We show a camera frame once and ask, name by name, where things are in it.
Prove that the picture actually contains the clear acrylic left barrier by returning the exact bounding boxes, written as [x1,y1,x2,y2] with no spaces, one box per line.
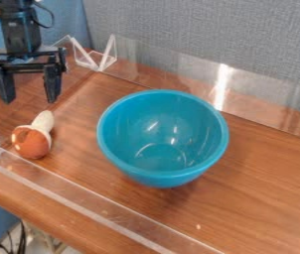
[0,36,92,144]

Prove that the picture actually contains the clear acrylic barrier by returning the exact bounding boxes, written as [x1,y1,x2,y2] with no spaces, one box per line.
[0,36,92,144]
[0,147,225,254]
[103,35,300,137]

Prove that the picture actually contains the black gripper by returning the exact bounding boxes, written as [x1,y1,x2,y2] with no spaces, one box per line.
[0,46,67,104]

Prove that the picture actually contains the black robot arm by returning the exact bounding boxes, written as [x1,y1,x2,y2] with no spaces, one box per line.
[0,0,67,103]

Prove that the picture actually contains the clear acrylic front barrier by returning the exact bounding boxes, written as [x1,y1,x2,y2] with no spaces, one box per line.
[0,147,225,254]

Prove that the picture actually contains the brown white toy mushroom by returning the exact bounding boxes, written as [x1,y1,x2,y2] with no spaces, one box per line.
[10,110,55,159]

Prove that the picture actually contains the black cables under table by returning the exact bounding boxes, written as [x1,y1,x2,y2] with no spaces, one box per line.
[0,220,29,254]

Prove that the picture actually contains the clear acrylic back barrier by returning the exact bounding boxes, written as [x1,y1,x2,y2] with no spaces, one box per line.
[103,35,300,137]

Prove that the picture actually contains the clear acrylic corner bracket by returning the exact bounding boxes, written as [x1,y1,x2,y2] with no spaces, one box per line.
[69,35,118,72]

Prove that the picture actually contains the blue partition panel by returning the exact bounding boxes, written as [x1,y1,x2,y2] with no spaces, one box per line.
[0,0,89,48]

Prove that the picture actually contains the blue plastic bowl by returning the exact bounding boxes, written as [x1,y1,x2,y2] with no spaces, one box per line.
[96,89,229,189]

